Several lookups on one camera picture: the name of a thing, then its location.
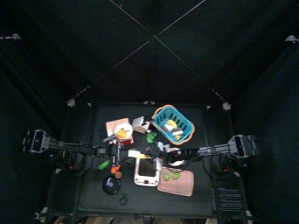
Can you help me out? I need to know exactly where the silver toy toaster box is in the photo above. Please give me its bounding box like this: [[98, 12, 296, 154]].
[[130, 115, 152, 134]]

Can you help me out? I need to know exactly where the grey utensil handle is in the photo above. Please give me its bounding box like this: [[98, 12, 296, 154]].
[[100, 133, 118, 144]]

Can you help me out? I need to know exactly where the white plate with orange food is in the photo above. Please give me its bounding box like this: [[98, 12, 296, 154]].
[[112, 122, 134, 142]]

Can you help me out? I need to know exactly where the teal basket with orange rim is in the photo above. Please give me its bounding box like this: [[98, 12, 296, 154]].
[[150, 104, 196, 146]]

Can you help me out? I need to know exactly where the white toy kitchen scale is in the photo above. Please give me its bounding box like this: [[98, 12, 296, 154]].
[[133, 156, 164, 187]]

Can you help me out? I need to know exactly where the yellow toy banana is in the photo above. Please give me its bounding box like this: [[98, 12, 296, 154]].
[[164, 119, 178, 131]]

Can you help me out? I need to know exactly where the green toy cucumber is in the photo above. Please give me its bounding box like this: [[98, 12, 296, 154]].
[[96, 159, 112, 171]]

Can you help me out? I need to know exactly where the white printed label sticker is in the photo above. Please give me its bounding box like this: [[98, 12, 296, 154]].
[[216, 187, 238, 213]]

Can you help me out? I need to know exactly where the orange toy carrot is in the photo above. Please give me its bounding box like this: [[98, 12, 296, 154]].
[[109, 164, 122, 175]]

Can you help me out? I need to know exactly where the white and yellow egg block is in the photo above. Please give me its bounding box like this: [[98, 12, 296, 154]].
[[126, 149, 152, 160]]

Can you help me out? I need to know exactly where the green toy pepper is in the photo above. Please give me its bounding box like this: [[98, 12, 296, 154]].
[[144, 130, 158, 144]]

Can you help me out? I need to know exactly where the pink snack box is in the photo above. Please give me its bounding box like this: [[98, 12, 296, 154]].
[[105, 117, 136, 146]]

